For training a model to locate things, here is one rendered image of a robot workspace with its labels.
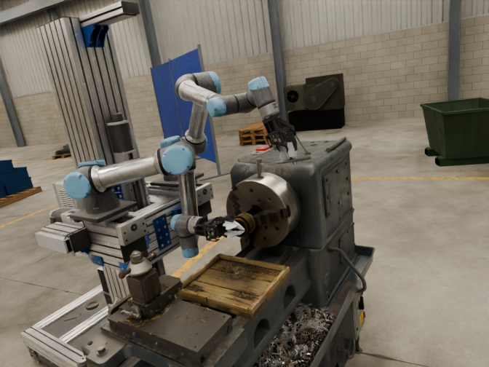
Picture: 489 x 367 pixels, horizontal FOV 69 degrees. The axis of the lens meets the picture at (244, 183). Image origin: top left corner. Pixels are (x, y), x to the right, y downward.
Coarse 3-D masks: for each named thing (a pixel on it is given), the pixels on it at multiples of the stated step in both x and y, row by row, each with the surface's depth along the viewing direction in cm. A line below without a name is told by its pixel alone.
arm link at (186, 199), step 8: (192, 168) 158; (184, 176) 158; (192, 176) 160; (184, 184) 159; (192, 184) 160; (184, 192) 160; (192, 192) 161; (184, 200) 161; (192, 200) 162; (184, 208) 163; (192, 208) 163
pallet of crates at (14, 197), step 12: (0, 168) 685; (12, 168) 709; (24, 168) 734; (0, 180) 685; (12, 180) 710; (24, 180) 730; (0, 192) 685; (12, 192) 707; (24, 192) 711; (36, 192) 737; (0, 204) 663
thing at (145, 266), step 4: (144, 260) 110; (128, 264) 110; (132, 264) 108; (136, 264) 108; (140, 264) 108; (144, 264) 109; (148, 264) 110; (128, 268) 109; (132, 268) 108; (136, 268) 108; (140, 268) 108; (144, 268) 108; (148, 268) 109; (132, 272) 107; (136, 272) 107; (140, 272) 107; (144, 272) 108
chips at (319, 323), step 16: (304, 304) 167; (288, 320) 154; (304, 320) 154; (320, 320) 156; (288, 336) 153; (304, 336) 147; (320, 336) 149; (272, 352) 138; (288, 352) 145; (304, 352) 138
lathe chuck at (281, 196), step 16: (256, 176) 154; (256, 192) 149; (272, 192) 145; (288, 192) 149; (256, 208) 162; (272, 208) 147; (288, 208) 147; (272, 224) 150; (288, 224) 146; (256, 240) 157; (272, 240) 152
